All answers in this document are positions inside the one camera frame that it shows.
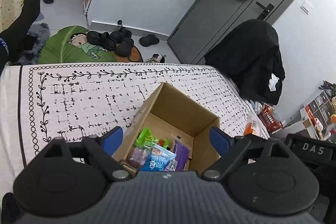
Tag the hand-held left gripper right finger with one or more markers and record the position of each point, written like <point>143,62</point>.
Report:
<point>219,140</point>

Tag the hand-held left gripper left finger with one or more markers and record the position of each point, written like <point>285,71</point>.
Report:
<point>111,138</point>

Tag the purple-brown snack packet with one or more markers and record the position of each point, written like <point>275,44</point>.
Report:
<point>137,157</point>

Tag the bright green snack packet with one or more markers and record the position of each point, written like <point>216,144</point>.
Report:
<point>145,138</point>

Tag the orange cake packet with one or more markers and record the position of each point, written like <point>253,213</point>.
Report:
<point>252,126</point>

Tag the purple snack packet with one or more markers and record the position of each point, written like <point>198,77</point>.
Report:
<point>181,157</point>

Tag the light blue snack packet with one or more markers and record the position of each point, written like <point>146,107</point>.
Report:
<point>157,161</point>

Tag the brown cardboard box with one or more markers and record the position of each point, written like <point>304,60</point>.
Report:
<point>178,108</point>

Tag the orange round object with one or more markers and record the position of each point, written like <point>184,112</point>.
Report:
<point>333,118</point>

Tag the white black-patterned printed blanket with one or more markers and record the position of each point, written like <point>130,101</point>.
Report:
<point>92,98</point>

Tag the grey drawer organizer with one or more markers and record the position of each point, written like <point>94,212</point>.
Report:
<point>321,106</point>

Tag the red plastic basket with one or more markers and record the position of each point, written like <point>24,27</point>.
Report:
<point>270,119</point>

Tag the white crumpled cloth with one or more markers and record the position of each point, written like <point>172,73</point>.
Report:
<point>274,82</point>

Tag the black jacket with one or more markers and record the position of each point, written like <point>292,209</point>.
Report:
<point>246,56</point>

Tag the grey sneaker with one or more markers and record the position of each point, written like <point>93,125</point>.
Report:
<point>156,58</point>

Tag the green cartoon leaf rug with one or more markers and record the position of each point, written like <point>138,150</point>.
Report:
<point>65,45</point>

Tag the black flat slipper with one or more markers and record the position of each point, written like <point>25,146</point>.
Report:
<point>149,40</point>

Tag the white bed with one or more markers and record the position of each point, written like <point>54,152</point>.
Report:
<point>9,113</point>

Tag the grey fluffy rug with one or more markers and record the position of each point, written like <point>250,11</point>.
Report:
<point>39,35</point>

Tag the grey door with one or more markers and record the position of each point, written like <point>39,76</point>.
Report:
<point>215,8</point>

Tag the person's black-socked leg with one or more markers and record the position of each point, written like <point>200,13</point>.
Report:
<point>18,27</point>

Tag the white light switch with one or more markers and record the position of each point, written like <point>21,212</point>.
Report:
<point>306,7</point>

